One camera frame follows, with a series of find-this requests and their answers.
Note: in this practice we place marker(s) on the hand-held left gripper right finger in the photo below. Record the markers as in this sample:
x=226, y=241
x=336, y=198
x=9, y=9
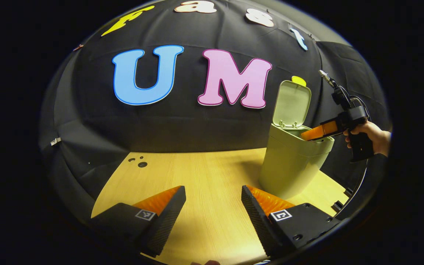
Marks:
x=260, y=224

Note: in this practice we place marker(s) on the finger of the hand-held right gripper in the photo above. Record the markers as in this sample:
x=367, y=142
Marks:
x=320, y=131

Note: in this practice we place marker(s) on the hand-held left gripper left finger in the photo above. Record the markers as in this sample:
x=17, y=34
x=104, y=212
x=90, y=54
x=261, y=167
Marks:
x=162, y=224

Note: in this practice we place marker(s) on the pale green desktop garbage bin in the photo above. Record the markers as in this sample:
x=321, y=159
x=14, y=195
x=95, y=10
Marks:
x=293, y=165

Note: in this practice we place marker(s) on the wooden desktop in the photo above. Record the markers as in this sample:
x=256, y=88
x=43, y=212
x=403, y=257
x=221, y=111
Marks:
x=204, y=176

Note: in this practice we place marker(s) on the black backdrop cloth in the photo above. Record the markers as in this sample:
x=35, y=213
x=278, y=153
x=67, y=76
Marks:
x=197, y=125

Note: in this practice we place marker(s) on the silver cloth clip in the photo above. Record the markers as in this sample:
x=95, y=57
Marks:
x=55, y=141

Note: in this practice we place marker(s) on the copper cloth clip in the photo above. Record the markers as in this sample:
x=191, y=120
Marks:
x=78, y=47

